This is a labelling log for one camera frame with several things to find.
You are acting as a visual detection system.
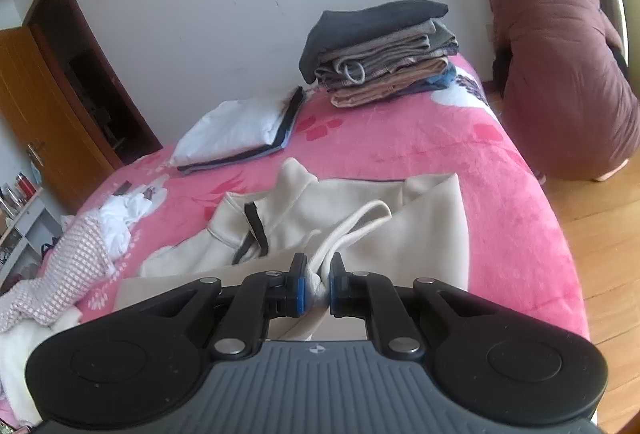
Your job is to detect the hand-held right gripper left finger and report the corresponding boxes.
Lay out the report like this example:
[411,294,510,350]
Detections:
[135,253,309,360]

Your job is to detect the beige hoodie with black trim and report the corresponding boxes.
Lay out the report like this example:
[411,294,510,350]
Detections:
[117,157,472,345]

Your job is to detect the dark brown door frame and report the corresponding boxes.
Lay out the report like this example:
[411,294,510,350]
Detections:
[22,0,166,166]

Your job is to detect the wooden door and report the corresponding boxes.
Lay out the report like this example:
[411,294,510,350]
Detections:
[0,26,127,216]

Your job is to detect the stack of folded clothes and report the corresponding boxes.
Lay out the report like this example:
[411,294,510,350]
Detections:
[299,0,461,110]

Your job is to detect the pile of white checked clothes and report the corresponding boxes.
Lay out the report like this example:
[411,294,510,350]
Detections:
[0,214,119,336]

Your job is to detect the white shelf with clutter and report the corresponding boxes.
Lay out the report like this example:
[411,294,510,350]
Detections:
[0,171,64,288]

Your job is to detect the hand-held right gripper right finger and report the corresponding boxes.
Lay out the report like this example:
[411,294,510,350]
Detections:
[329,253,502,360]

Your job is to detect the pink floral blanket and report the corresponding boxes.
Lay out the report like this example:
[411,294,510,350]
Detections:
[0,51,592,431]

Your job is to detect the folded white and navy clothes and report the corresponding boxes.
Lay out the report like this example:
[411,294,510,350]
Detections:
[169,86,307,176]

